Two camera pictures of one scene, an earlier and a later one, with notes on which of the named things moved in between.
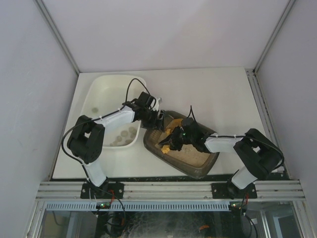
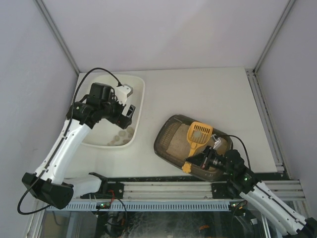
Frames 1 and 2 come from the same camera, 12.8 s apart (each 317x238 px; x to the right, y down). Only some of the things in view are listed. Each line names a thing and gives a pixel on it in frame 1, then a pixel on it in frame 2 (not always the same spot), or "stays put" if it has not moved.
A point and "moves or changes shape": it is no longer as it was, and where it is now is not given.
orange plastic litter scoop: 173,125 moves or changes shape
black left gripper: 155,121 to 125,119
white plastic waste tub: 104,93 stays put
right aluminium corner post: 287,11 stays put
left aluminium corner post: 44,11 stays put
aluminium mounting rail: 289,190 stays put
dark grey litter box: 196,164 moves or changes shape
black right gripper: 175,138 to 205,159
